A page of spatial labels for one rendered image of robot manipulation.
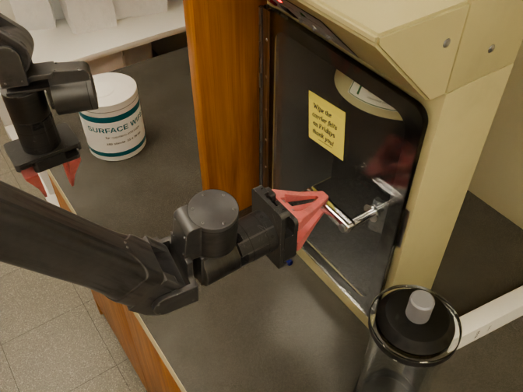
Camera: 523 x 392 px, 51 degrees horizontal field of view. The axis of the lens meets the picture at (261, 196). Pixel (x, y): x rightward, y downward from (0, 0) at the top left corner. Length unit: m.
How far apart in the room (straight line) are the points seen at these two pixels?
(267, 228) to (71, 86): 0.35
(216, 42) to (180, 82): 0.63
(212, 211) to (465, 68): 0.30
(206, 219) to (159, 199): 0.55
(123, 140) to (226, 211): 0.64
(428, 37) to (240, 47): 0.42
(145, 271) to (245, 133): 0.45
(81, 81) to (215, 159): 0.27
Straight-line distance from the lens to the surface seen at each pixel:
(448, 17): 0.53
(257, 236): 0.67
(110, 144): 1.21
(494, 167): 1.19
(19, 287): 2.33
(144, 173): 1.20
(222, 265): 0.65
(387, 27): 0.48
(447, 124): 0.63
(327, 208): 0.73
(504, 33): 0.62
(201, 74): 0.86
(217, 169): 0.98
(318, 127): 0.76
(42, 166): 0.90
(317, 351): 0.91
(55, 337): 2.14
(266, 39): 0.81
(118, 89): 1.20
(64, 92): 0.83
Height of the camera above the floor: 1.72
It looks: 44 degrees down
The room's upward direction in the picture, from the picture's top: straight up
